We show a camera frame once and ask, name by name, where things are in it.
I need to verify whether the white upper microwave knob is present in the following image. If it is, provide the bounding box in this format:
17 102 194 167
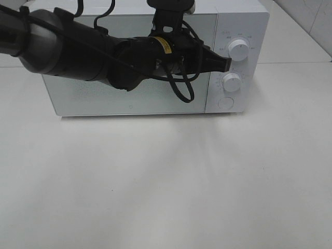
228 38 250 62

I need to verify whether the round white door release button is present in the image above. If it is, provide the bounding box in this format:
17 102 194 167
218 97 234 110

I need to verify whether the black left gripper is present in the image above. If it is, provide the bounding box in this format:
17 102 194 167
152 35 232 76

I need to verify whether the white microwave oven body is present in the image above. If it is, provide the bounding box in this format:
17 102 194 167
31 1 269 113

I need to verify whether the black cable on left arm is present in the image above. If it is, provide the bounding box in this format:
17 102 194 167
75 0 205 104

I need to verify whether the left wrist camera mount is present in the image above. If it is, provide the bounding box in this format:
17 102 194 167
147 0 195 36

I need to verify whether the white timer knob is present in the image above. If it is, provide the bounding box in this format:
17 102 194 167
222 73 242 92

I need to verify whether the white microwave door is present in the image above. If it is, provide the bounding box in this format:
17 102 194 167
42 13 217 116

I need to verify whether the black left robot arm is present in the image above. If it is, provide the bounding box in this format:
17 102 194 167
1 1 231 91

